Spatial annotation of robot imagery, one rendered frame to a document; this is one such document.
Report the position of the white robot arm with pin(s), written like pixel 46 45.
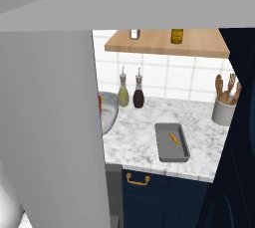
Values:
pixel 7 205

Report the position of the orange carrot piece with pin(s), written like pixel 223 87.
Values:
pixel 174 139

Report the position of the olive oil bottle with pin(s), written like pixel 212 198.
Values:
pixel 123 96

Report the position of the dark vinegar bottle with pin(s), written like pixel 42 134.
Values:
pixel 138 97

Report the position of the silver metal bowl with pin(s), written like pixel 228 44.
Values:
pixel 109 112

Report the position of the orange red item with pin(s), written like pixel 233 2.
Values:
pixel 100 104

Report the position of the grey baking tray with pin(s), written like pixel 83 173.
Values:
pixel 166 145

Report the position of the small clear glass jar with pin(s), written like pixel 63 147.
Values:
pixel 134 34

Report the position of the yellow green jar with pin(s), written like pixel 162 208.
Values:
pixel 177 36

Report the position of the wooden spoon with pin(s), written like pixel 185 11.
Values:
pixel 218 84

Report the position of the navy drawer front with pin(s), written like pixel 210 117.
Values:
pixel 172 183

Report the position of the white utensil pot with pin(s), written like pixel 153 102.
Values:
pixel 222 113

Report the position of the wooden slotted spatula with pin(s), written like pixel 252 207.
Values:
pixel 230 86

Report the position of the navy cupboard door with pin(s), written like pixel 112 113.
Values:
pixel 156 213

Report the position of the tall navy cupboard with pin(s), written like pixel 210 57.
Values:
pixel 237 159

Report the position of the wooden wall shelf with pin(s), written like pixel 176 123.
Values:
pixel 159 44

